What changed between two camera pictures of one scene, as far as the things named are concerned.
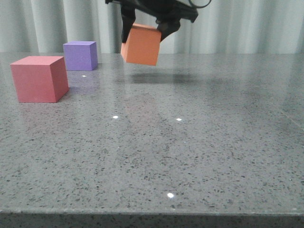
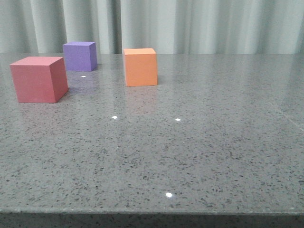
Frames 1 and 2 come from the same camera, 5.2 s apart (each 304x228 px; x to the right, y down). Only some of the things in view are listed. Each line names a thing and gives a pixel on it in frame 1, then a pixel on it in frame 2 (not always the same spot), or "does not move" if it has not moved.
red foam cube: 40,79 does not move
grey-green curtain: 223,26 does not move
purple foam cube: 80,56 does not move
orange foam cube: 142,45 → 140,67
